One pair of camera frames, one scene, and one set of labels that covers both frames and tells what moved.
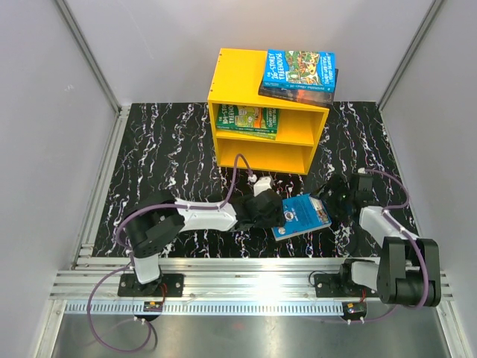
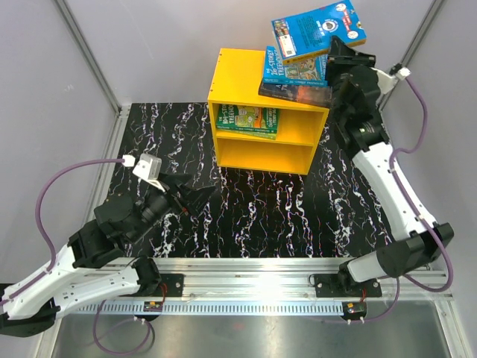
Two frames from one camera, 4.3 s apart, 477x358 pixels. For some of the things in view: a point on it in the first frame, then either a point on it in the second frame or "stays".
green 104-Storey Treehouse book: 248,118 stays
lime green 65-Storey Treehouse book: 269,135 stays
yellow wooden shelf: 236,77 stays
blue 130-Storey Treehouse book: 302,214 -> 309,33
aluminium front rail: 210,278 stays
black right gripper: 335,185 -> 340,54
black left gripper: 276,221 -> 194,200
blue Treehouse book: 311,70 stays
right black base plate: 337,285 stays
